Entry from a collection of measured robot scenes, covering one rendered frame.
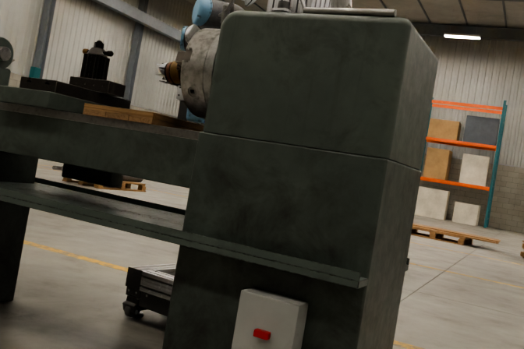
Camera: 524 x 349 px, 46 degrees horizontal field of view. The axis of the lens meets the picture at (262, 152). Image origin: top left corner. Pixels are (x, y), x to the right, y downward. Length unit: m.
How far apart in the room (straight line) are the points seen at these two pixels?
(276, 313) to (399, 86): 0.70
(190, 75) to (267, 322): 0.83
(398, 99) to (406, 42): 0.16
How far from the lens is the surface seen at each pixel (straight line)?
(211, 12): 2.51
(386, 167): 1.67
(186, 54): 2.07
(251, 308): 1.74
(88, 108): 2.24
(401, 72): 1.71
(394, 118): 1.70
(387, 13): 1.77
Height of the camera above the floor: 0.78
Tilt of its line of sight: 1 degrees up
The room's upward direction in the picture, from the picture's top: 10 degrees clockwise
